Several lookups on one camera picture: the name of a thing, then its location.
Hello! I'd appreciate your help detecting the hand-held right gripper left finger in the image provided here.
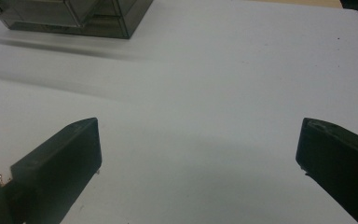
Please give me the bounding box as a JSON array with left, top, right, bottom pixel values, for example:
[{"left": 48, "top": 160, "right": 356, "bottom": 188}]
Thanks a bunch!
[{"left": 5, "top": 117, "right": 103, "bottom": 224}]

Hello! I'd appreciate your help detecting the clear acrylic drawer box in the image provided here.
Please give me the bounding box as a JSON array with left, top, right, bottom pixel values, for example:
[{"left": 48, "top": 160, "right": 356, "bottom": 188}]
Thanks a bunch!
[{"left": 0, "top": 0, "right": 154, "bottom": 40}]

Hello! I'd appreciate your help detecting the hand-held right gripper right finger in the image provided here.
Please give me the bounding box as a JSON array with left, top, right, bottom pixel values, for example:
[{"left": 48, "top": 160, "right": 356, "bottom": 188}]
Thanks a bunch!
[{"left": 295, "top": 117, "right": 358, "bottom": 224}]

